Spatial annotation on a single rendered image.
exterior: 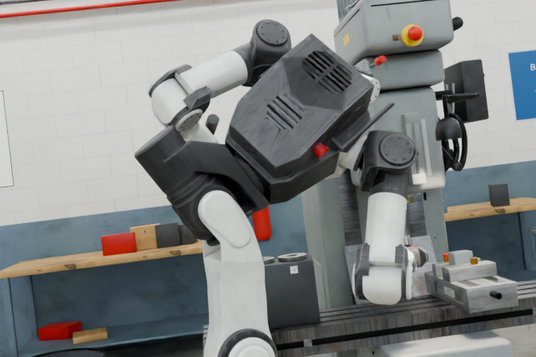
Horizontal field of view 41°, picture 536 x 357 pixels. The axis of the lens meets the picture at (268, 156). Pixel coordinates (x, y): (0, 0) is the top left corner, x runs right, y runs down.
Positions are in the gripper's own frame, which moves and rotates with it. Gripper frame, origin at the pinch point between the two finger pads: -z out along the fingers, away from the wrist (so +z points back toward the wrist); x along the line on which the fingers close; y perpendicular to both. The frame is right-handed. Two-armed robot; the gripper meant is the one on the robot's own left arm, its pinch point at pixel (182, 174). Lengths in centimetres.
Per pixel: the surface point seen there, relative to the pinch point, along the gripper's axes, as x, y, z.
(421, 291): 57, -71, -25
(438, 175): 55, -48, 23
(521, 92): 449, 8, -260
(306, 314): 8, -55, -8
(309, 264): 14.6, -44.6, 0.0
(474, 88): 99, -30, 17
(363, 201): 62, -34, -23
